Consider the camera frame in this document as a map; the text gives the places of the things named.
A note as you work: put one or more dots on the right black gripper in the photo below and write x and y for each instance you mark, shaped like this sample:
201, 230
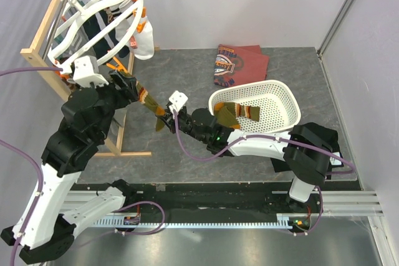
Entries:
169, 121

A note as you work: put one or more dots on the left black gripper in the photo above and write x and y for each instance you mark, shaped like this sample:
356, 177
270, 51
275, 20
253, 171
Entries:
128, 91

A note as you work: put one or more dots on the olive striped sock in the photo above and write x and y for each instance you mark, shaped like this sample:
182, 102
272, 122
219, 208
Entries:
227, 113
148, 101

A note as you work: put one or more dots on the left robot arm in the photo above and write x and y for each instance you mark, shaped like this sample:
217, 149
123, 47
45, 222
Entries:
43, 233

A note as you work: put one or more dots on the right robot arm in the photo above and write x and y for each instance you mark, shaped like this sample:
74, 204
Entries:
224, 141

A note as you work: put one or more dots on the white round sock hanger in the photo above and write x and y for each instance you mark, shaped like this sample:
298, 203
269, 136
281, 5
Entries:
89, 25

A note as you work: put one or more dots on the white sock black stripes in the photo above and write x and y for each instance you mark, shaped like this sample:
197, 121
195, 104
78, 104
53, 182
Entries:
141, 42

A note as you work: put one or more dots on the red printed t-shirt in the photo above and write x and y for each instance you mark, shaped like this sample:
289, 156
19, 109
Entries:
239, 65

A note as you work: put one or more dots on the white perforated plastic basket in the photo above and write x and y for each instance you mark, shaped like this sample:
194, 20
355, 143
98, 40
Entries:
279, 110

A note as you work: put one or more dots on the black folded garment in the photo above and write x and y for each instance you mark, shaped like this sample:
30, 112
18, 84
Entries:
308, 165

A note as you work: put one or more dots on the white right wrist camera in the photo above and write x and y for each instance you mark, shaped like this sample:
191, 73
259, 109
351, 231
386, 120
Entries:
177, 101

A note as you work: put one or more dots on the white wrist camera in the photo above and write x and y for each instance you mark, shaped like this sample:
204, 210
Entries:
83, 71
177, 101

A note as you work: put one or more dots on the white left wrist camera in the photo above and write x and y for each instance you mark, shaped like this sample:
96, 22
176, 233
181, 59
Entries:
83, 71

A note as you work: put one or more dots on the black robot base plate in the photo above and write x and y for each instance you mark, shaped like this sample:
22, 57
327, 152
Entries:
195, 203

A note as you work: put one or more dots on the wooden drying rack frame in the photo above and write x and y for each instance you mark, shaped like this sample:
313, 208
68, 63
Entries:
36, 54

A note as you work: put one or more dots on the slotted cable duct rail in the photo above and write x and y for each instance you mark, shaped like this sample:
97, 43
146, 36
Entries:
124, 222

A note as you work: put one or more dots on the aluminium frame rail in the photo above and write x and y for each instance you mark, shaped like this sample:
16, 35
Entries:
333, 203

